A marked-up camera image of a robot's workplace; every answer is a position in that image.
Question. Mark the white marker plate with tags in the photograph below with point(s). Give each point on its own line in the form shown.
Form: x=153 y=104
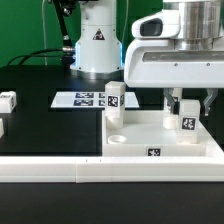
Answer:
x=89 y=100

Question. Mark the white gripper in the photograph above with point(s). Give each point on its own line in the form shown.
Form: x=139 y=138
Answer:
x=156 y=64

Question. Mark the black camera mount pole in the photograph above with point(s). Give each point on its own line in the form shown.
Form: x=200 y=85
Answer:
x=64 y=8

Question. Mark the white square table top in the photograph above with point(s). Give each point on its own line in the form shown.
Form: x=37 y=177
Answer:
x=143 y=134

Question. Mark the white block at left edge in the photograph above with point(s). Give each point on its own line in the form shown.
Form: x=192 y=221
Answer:
x=1 y=128

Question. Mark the white L-shaped obstacle fence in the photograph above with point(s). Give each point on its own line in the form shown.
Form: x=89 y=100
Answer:
x=209 y=167

